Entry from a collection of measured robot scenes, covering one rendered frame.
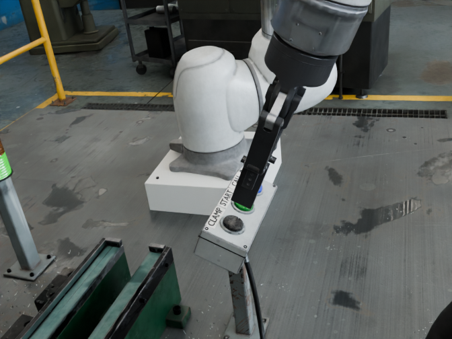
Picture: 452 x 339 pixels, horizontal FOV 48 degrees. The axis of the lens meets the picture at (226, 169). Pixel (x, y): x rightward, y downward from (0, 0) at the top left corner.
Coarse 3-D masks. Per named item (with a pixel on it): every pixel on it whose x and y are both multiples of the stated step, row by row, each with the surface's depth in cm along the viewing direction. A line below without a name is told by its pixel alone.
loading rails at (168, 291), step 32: (96, 256) 93; (160, 256) 89; (64, 288) 84; (96, 288) 88; (128, 288) 84; (160, 288) 88; (32, 320) 79; (64, 320) 80; (96, 320) 88; (128, 320) 78; (160, 320) 89
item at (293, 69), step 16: (272, 48) 54; (288, 48) 52; (272, 64) 54; (288, 64) 53; (304, 64) 53; (320, 64) 53; (288, 80) 54; (304, 80) 54; (320, 80) 55; (272, 96) 55; (288, 96) 55
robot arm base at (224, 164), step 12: (180, 144) 130; (240, 144) 122; (180, 156) 127; (192, 156) 122; (204, 156) 120; (216, 156) 120; (228, 156) 120; (240, 156) 123; (180, 168) 124; (192, 168) 123; (204, 168) 121; (216, 168) 120; (228, 168) 119; (240, 168) 122; (228, 180) 118
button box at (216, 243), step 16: (224, 192) 77; (272, 192) 80; (224, 208) 74; (256, 208) 76; (208, 224) 70; (256, 224) 73; (208, 240) 69; (224, 240) 69; (240, 240) 69; (208, 256) 71; (224, 256) 70; (240, 256) 69
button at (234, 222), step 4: (228, 216) 72; (232, 216) 72; (236, 216) 72; (224, 220) 71; (228, 220) 71; (232, 220) 71; (236, 220) 71; (240, 220) 72; (224, 224) 70; (228, 224) 70; (232, 224) 70; (236, 224) 71; (240, 224) 71; (228, 228) 70; (232, 228) 70; (236, 228) 70; (240, 228) 70
